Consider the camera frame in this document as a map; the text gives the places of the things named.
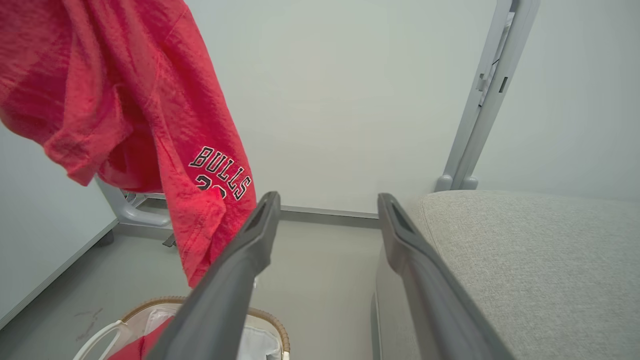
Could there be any grey partition foot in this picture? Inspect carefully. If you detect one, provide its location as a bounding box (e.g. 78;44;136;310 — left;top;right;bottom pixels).
94;176;172;229

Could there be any white basket with woven rim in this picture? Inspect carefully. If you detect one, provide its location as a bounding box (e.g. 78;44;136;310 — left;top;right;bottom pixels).
74;296;291;360

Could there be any grey partition post beside sofa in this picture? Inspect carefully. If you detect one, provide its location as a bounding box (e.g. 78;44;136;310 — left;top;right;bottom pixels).
434;0;542;192

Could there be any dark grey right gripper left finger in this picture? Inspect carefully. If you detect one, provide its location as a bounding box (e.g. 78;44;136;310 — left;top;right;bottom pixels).
145;191;281;360

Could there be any grey sofa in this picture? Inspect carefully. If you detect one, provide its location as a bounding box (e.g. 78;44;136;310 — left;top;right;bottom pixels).
371;189;640;360

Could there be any red Bulls print garment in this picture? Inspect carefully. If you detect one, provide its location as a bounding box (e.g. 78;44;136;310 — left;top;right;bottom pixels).
0;0;258;289

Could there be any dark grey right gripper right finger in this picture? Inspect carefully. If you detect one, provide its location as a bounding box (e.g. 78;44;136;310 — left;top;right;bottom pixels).
377;192;516;360

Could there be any grey partition bottom rail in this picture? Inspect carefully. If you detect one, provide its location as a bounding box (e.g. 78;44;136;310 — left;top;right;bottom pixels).
279;204;381;222

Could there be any red garment with white stripes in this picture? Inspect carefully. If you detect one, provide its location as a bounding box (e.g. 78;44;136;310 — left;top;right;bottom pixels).
107;316;176;360

